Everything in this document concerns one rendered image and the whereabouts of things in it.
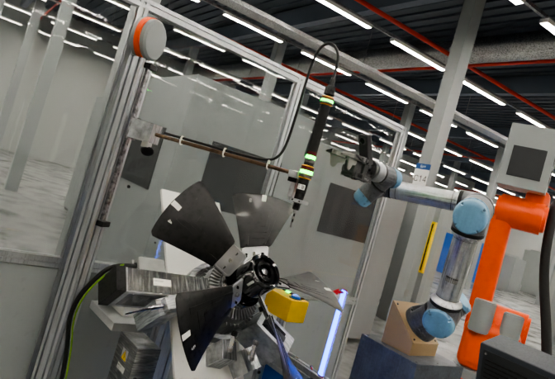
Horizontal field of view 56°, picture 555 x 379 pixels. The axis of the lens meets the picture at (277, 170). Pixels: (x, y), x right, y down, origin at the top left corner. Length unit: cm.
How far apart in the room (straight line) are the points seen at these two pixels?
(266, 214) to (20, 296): 96
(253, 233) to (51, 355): 85
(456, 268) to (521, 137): 370
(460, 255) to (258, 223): 72
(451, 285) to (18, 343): 160
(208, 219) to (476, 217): 90
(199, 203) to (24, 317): 88
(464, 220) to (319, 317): 134
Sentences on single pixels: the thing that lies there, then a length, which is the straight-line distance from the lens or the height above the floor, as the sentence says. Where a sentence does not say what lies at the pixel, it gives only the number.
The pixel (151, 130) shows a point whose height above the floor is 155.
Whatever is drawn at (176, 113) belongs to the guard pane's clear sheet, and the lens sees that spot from 225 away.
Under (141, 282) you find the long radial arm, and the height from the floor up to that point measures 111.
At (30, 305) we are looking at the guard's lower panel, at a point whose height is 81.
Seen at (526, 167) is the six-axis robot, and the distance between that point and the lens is 552.
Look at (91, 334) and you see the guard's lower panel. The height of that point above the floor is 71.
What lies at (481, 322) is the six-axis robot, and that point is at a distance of 537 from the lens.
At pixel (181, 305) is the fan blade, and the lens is 143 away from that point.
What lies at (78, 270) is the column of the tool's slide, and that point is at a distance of 202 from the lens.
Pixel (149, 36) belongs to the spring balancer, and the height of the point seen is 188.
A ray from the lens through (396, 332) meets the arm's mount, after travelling 224.
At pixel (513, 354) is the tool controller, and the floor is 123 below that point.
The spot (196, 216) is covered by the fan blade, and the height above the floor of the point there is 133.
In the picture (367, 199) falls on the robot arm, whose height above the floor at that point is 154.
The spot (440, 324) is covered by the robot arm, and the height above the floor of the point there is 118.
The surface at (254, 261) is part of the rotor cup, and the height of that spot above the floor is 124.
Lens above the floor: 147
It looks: 2 degrees up
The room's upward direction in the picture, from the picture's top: 16 degrees clockwise
